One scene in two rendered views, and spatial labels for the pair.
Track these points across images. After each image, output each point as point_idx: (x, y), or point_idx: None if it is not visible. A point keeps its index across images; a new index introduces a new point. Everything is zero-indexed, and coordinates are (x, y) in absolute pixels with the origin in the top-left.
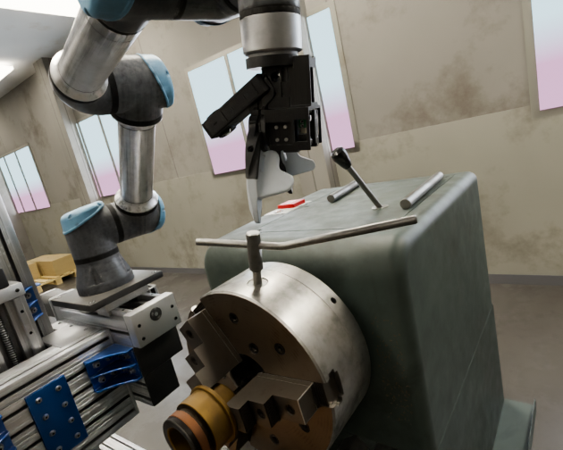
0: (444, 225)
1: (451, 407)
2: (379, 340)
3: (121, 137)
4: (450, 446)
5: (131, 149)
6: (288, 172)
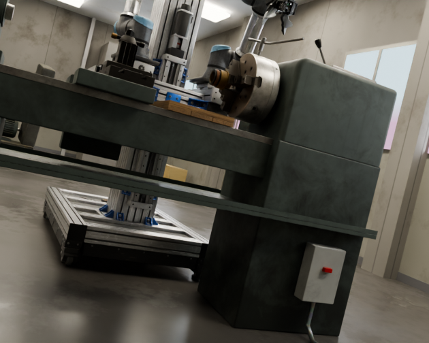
0: (341, 79)
1: (304, 144)
2: (284, 91)
3: (250, 18)
4: (294, 155)
5: (252, 24)
6: (284, 26)
